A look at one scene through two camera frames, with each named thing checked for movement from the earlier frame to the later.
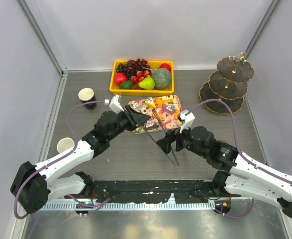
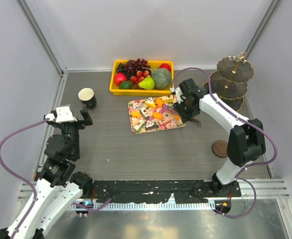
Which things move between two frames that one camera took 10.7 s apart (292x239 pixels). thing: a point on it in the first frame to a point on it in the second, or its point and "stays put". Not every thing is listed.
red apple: x=119 y=77 stays put
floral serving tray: x=163 y=110 stays put
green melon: x=162 y=77 stays put
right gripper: x=170 y=136 to x=184 y=115
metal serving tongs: x=158 y=117 to x=189 y=105
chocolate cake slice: x=150 y=125 stays put
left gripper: x=138 y=118 to x=87 y=120
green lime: x=125 y=84 stays put
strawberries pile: x=140 y=76 stays put
